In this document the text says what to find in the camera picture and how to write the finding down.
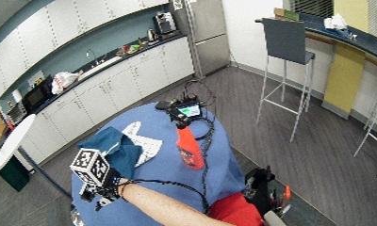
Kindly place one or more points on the white marker cube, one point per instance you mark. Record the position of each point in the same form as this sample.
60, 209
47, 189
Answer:
89, 164

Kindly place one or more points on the teal cloth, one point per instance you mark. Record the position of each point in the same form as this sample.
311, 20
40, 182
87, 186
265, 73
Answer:
119, 150

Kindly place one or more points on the white cloth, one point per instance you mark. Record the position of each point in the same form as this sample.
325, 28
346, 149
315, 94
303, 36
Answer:
148, 146

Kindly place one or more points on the dark green bin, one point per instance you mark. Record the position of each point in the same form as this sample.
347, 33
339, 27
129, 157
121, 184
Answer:
13, 174

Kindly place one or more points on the white round table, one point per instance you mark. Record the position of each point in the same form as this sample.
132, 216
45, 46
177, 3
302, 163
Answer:
15, 141

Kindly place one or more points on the orange spray bottle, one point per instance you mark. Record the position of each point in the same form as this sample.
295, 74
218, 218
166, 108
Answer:
189, 147

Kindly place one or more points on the silver toaster oven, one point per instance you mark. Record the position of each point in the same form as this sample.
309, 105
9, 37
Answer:
16, 113

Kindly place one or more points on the the person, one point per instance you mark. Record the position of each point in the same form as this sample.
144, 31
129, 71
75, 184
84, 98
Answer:
234, 210

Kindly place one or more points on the white lower cabinets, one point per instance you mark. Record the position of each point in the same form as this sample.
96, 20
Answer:
113, 91

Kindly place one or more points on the white cabinets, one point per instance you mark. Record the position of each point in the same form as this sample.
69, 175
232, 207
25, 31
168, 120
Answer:
49, 31
113, 91

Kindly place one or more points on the black microwave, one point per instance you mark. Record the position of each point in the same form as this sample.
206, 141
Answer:
36, 95

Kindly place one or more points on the black device with screen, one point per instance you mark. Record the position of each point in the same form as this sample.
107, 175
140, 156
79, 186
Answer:
188, 109

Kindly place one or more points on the white plastic shopping bag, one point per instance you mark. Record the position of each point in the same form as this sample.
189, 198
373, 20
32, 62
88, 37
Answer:
63, 81

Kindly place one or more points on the sink faucet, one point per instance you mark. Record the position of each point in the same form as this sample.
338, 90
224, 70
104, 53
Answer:
91, 56

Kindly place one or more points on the red and green dishes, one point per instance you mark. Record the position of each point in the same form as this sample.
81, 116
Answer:
131, 48

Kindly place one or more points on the metal kettle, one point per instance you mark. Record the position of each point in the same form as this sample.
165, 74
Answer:
150, 35

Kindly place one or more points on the white upper cabinets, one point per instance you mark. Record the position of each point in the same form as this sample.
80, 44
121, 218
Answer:
49, 31

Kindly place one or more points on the black coffee machine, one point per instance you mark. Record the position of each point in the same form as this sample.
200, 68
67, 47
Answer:
165, 22

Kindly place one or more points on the stainless steel refrigerator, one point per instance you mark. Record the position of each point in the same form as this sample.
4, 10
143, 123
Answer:
206, 34

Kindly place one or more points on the grey bar stool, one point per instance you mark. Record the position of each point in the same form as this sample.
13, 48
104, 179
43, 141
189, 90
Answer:
285, 39

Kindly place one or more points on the white-legged bar stool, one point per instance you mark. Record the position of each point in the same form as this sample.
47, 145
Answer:
374, 119

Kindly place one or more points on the cardboard box with green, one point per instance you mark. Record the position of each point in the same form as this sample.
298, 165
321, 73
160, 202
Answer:
285, 14

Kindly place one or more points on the window blinds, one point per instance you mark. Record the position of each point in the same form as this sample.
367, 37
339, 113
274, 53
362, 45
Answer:
310, 8

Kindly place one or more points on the white crumpled bag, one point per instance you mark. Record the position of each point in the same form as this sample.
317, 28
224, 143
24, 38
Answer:
335, 22

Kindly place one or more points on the dark blue bar counter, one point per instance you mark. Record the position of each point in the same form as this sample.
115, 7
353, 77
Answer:
363, 39

